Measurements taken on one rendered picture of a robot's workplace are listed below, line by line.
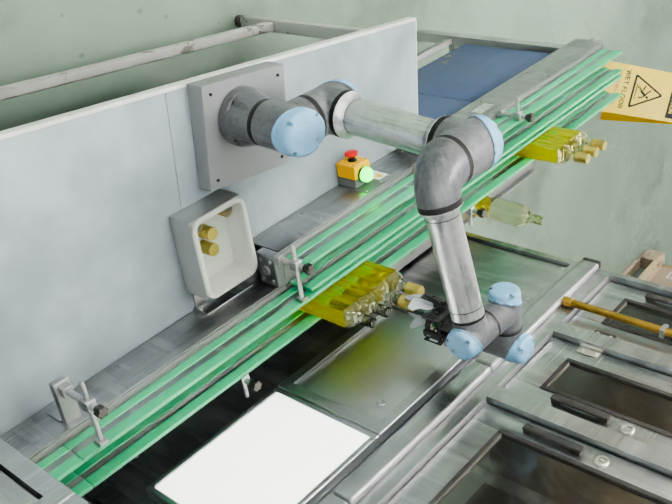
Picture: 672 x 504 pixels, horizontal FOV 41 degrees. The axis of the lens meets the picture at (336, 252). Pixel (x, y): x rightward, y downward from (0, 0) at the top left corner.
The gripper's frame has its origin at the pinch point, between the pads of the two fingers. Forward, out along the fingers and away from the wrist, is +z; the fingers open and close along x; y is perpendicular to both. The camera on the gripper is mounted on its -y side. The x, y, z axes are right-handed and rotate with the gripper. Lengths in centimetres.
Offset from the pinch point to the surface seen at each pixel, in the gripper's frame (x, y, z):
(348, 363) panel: 12.6, 16.1, 10.3
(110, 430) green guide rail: -5, 78, 24
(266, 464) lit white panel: 12, 55, 2
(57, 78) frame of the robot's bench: -58, 25, 98
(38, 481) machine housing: -24, 104, 2
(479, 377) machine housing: 13.1, 2.8, -21.6
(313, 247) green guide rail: -13.3, 6.5, 26.2
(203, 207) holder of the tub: -34, 29, 38
